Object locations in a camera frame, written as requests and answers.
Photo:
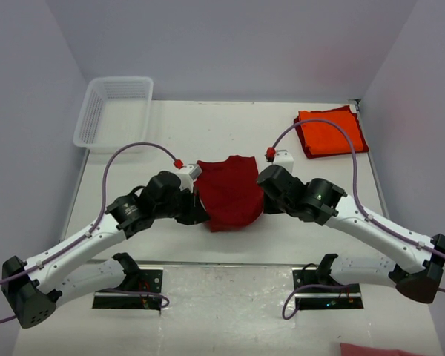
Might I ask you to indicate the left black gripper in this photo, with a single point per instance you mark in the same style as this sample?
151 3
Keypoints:
198 215

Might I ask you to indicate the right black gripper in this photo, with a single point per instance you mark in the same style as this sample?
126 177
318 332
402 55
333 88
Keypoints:
268 207

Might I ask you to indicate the dark red t shirt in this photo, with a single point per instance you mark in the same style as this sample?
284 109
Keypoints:
229 192
359 146

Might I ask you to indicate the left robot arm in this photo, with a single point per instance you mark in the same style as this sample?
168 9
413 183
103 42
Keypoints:
37 286

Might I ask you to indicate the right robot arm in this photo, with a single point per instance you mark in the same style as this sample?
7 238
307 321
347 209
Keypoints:
411 263

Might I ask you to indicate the folded dark red t shirt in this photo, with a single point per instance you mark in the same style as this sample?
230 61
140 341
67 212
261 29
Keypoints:
359 146

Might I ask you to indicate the folded orange t shirt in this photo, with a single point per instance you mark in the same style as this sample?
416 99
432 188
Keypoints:
328 130

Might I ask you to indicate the white plastic basket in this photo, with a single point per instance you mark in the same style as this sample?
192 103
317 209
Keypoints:
115 112

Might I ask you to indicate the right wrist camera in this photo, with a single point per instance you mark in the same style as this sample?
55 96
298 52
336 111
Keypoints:
280 158

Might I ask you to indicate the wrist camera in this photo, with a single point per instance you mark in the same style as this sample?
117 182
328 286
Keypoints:
187 174
280 158

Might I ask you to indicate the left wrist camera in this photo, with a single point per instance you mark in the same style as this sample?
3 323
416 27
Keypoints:
187 174

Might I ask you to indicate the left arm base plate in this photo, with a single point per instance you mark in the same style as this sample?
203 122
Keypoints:
142 292

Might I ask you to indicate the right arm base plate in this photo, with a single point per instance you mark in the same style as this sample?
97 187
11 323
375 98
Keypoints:
323 299

